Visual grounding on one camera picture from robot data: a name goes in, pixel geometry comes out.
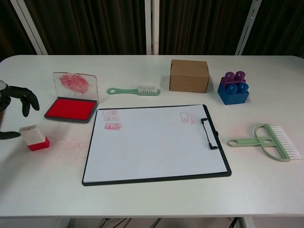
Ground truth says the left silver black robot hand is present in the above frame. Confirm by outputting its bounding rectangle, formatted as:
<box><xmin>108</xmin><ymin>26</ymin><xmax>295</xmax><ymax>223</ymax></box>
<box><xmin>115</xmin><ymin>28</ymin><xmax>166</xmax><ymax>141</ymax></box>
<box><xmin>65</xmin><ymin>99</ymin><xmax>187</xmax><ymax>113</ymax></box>
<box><xmin>0</xmin><ymin>80</ymin><xmax>40</xmax><ymax>141</ymax></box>

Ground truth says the white and red stamp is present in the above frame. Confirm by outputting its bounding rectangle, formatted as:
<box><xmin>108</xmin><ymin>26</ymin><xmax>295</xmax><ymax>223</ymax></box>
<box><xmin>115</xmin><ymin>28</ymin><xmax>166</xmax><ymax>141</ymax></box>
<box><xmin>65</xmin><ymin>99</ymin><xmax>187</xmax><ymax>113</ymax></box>
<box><xmin>19</xmin><ymin>124</ymin><xmax>51</xmax><ymax>152</ymax></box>

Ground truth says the red ink pad clear lid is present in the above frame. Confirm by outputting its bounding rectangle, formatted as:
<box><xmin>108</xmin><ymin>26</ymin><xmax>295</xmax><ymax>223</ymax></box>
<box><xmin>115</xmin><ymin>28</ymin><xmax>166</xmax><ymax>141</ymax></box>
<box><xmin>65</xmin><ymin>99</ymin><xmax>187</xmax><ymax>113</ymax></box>
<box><xmin>44</xmin><ymin>72</ymin><xmax>99</xmax><ymax>124</ymax></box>

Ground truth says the black clipboard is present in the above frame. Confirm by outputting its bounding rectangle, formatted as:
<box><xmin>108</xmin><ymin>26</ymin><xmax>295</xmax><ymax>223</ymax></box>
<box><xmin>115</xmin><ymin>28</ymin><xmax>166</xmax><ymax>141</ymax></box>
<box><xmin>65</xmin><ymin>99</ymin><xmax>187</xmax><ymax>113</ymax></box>
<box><xmin>82</xmin><ymin>104</ymin><xmax>232</xmax><ymax>187</ymax></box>

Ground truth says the dark brown curtain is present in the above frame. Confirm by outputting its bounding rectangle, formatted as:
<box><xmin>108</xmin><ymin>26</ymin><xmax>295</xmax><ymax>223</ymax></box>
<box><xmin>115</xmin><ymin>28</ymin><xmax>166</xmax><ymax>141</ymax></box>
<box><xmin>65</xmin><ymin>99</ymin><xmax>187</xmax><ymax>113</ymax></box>
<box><xmin>0</xmin><ymin>0</ymin><xmax>304</xmax><ymax>62</ymax></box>

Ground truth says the white paper sheet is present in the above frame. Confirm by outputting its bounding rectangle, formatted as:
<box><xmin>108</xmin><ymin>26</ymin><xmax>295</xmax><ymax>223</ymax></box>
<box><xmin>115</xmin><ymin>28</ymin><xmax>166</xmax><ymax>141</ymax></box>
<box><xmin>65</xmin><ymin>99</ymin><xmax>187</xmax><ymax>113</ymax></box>
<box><xmin>84</xmin><ymin>104</ymin><xmax>228</xmax><ymax>183</ymax></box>

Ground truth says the brown cardboard box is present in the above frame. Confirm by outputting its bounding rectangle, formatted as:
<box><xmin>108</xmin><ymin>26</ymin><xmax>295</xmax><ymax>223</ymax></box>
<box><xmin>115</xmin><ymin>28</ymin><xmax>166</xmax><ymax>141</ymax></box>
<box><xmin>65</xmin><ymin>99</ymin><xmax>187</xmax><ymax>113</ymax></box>
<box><xmin>169</xmin><ymin>59</ymin><xmax>210</xmax><ymax>93</ymax></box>

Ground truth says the purple toy block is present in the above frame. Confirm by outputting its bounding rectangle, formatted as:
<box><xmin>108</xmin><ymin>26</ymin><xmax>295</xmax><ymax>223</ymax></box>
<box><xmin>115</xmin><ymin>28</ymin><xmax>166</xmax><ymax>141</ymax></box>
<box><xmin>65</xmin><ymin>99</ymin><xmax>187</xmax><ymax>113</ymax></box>
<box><xmin>220</xmin><ymin>70</ymin><xmax>247</xmax><ymax>88</ymax></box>

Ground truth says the blue toy block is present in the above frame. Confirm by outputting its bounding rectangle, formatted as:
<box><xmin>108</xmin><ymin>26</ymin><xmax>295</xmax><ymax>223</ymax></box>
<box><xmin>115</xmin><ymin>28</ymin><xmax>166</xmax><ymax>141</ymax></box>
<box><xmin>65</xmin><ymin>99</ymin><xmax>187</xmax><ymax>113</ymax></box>
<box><xmin>217</xmin><ymin>82</ymin><xmax>250</xmax><ymax>105</ymax></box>

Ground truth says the wide green comb brush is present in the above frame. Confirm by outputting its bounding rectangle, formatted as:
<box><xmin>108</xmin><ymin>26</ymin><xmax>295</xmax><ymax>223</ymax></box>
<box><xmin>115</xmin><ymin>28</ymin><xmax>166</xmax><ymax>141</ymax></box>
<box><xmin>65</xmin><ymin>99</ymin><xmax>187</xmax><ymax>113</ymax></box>
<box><xmin>227</xmin><ymin>123</ymin><xmax>302</xmax><ymax>162</ymax></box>

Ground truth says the white metal frame post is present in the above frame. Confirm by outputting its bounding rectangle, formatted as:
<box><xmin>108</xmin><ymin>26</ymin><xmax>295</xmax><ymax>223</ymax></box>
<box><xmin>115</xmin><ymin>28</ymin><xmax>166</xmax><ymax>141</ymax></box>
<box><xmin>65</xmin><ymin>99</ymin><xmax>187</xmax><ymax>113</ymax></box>
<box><xmin>235</xmin><ymin>0</ymin><xmax>263</xmax><ymax>56</ymax></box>
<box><xmin>9</xmin><ymin>0</ymin><xmax>48</xmax><ymax>56</ymax></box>
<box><xmin>144</xmin><ymin>0</ymin><xmax>160</xmax><ymax>56</ymax></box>

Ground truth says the narrow green handled brush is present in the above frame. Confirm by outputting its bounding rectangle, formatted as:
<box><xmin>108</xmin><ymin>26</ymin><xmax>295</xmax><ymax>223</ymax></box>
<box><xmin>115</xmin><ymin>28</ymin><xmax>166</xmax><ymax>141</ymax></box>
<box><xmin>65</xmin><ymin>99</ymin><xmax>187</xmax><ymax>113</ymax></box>
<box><xmin>106</xmin><ymin>85</ymin><xmax>161</xmax><ymax>97</ymax></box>

